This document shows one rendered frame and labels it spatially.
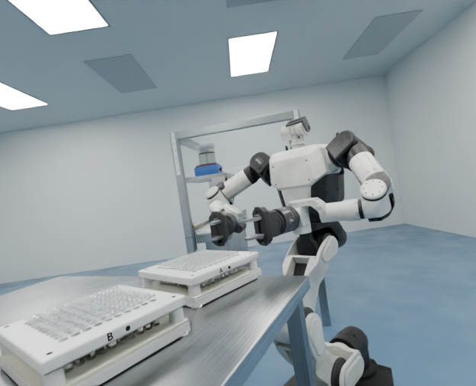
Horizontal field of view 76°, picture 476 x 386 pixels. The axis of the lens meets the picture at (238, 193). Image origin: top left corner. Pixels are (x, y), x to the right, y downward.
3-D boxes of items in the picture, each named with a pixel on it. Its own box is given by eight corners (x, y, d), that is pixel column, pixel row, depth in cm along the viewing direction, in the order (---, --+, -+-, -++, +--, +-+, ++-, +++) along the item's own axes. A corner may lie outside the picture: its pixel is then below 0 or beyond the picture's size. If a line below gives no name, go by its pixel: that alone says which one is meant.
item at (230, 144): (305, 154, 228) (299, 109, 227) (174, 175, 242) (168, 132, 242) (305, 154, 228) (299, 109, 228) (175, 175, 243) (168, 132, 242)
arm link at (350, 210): (332, 230, 106) (393, 225, 97) (324, 213, 100) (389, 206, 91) (333, 205, 113) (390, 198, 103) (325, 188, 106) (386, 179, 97)
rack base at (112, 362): (48, 416, 39) (45, 397, 39) (-1, 367, 55) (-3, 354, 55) (190, 330, 58) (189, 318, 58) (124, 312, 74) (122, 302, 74)
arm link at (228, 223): (227, 210, 108) (234, 207, 119) (201, 213, 110) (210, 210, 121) (233, 244, 108) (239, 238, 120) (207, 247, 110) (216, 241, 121)
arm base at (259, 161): (257, 184, 157) (267, 166, 160) (278, 190, 149) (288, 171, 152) (243, 169, 146) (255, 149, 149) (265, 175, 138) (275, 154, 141)
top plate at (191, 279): (192, 286, 69) (191, 278, 69) (138, 277, 86) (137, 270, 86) (259, 258, 87) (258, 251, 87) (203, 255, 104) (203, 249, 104)
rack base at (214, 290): (195, 309, 69) (193, 298, 69) (141, 295, 86) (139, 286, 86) (262, 276, 87) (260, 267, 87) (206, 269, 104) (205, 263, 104)
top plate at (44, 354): (43, 377, 39) (40, 361, 39) (-5, 339, 55) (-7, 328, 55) (187, 305, 58) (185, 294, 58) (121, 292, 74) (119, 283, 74)
